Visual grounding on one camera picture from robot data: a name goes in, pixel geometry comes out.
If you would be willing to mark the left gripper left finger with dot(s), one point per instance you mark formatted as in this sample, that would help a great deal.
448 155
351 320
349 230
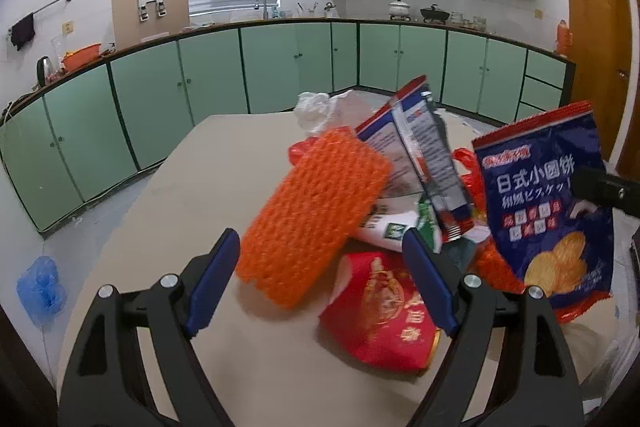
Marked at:
105 383

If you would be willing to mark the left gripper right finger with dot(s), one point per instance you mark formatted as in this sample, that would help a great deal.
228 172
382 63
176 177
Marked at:
535 381

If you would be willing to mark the blue chip bag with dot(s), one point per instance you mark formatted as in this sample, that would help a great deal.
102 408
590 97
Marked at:
550 238

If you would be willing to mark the red gold paper packet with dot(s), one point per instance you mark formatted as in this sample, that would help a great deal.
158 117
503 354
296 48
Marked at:
377 315

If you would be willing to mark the green white milk carton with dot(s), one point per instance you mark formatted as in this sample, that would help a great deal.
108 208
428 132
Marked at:
390 218

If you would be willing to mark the orange foam fruit net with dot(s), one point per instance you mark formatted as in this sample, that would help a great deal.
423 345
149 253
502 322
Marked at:
311 215

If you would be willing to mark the green lower kitchen cabinets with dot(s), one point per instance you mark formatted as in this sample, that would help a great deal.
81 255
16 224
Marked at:
72 142

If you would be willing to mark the blue plastic bag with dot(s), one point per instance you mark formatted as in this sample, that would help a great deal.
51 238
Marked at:
41 294

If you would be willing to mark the red plastic bag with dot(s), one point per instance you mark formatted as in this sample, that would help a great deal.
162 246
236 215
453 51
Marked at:
473 179

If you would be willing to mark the orange thermos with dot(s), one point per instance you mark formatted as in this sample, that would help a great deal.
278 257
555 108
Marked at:
563 39

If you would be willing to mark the brown wooden door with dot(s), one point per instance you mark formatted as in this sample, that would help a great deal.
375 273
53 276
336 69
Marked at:
601 50

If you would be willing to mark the blue white snack bag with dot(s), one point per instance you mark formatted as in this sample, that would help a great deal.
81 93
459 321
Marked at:
407 131

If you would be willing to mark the black wok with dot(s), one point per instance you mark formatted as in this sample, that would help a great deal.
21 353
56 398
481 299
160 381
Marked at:
434 15

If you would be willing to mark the white cooking pot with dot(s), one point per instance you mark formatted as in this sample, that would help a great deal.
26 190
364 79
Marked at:
399 10

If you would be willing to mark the white crumpled paper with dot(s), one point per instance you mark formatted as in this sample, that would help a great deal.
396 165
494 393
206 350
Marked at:
318 112

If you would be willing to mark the orange basin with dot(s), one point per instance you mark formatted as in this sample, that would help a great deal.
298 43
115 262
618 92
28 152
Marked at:
81 57

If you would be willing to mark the steel kettle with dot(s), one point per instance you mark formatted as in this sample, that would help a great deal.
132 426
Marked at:
44 70

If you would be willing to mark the dark towel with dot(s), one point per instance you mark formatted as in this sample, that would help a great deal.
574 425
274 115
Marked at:
23 32

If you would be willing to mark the cardboard box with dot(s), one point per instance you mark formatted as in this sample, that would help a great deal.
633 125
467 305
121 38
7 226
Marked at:
140 21

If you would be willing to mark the chrome faucet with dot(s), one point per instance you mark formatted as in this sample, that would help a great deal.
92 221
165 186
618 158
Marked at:
262 6

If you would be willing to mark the towel rail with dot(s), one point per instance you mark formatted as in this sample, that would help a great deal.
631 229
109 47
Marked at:
34 12

